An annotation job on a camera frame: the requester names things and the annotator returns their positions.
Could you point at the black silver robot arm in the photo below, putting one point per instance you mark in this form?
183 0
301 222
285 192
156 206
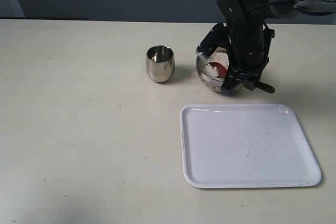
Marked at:
260 10

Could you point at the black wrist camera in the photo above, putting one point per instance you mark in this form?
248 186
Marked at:
216 38

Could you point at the stainless steel cup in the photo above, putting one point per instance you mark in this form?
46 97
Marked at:
160 63

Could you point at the white plastic tray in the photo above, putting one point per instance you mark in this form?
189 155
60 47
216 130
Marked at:
233 146

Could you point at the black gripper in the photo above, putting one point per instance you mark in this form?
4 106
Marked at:
247 54

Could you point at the steel bowl of rice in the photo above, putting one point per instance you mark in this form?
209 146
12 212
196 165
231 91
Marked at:
207 74

